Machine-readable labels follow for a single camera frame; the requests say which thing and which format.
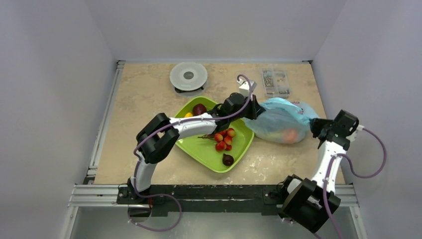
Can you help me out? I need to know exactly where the clear screw organizer box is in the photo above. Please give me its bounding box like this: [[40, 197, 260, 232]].
[[235, 68, 291, 100]]

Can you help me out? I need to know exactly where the white filament spool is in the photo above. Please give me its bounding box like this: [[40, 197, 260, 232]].
[[169, 62, 208, 98]]

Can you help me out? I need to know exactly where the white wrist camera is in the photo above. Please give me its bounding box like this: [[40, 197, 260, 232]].
[[353, 124, 364, 133], [237, 79, 257, 97]]

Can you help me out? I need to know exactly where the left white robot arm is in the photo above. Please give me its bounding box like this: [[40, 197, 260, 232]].
[[127, 93, 265, 204]]

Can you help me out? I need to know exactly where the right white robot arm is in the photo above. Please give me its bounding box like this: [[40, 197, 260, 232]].
[[279, 110, 359, 234]]

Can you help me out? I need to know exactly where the red fake cherry bunch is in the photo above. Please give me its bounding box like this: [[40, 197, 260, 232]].
[[198, 128, 236, 152]]

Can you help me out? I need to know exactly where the light blue plastic bag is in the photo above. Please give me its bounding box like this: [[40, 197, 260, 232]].
[[243, 98, 319, 144]]

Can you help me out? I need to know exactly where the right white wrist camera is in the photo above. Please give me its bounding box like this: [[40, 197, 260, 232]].
[[353, 124, 364, 133]]

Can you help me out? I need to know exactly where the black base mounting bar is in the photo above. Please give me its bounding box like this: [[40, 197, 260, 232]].
[[117, 184, 314, 219]]

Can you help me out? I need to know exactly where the green plastic tray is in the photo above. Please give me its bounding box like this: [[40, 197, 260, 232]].
[[166, 96, 255, 173]]

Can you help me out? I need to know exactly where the dark brown fake fig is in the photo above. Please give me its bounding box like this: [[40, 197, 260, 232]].
[[222, 154, 234, 166]]

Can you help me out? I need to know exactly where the dark red fake mango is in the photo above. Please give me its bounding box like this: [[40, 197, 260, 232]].
[[192, 104, 207, 116]]

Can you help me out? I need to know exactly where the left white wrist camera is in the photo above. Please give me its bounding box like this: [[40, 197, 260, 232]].
[[237, 79, 257, 97]]

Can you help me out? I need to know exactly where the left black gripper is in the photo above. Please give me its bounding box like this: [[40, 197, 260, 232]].
[[228, 93, 263, 122]]

